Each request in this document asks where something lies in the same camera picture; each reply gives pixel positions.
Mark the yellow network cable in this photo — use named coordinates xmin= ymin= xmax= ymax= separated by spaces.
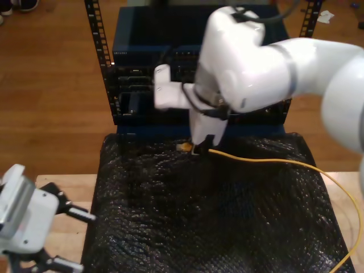
xmin=176 ymin=142 xmax=362 ymax=272

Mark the black bubble wrap mat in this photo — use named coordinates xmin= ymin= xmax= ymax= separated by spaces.
xmin=81 ymin=132 xmax=356 ymax=273

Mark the white crumpled paper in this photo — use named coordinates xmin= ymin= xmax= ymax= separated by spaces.
xmin=316 ymin=10 xmax=336 ymax=25

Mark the person's dark shoe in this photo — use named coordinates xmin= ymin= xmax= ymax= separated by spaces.
xmin=19 ymin=0 xmax=40 ymax=11

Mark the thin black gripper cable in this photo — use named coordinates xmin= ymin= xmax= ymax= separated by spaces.
xmin=181 ymin=82 xmax=230 ymax=119

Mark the blue rack base plate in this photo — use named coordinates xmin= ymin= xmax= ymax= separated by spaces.
xmin=116 ymin=124 xmax=287 ymax=137

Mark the blue network switch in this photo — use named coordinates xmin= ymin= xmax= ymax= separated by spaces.
xmin=111 ymin=5 xmax=293 ymax=67

